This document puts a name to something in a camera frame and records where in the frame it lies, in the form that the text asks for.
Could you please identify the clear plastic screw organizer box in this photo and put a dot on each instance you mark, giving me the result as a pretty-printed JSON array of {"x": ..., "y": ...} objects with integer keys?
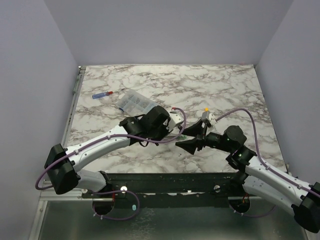
[{"x": 134, "y": 104}]

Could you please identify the blue red handled screwdriver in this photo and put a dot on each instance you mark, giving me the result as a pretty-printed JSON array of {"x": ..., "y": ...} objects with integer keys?
[{"x": 106, "y": 93}]

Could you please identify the green key tag key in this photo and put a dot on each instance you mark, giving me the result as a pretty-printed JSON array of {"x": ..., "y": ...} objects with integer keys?
[{"x": 182, "y": 137}]

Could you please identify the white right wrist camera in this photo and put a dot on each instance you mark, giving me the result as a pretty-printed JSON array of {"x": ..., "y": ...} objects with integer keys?
[{"x": 208, "y": 119}]

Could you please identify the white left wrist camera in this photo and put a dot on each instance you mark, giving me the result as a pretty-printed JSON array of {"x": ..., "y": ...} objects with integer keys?
[{"x": 175, "y": 119}]

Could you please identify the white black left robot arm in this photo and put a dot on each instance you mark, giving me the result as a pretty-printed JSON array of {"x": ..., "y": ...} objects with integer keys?
[{"x": 65, "y": 167}]

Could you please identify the black front mounting rail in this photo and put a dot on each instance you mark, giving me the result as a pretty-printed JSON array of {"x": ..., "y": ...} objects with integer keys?
[{"x": 173, "y": 190}]

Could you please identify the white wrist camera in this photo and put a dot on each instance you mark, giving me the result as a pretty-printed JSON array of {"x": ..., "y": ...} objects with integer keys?
[
  {"x": 208, "y": 119},
  {"x": 175, "y": 119}
]

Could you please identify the aluminium table edge rail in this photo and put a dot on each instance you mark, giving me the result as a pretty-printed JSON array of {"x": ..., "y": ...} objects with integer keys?
[{"x": 75, "y": 93}]

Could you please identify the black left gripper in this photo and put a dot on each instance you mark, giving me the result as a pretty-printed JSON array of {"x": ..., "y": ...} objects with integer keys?
[{"x": 164, "y": 126}]

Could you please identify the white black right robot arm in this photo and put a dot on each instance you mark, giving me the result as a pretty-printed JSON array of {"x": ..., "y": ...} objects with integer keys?
[{"x": 258, "y": 177}]

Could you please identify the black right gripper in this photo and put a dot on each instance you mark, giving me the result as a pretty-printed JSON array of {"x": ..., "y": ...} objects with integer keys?
[{"x": 202, "y": 137}]

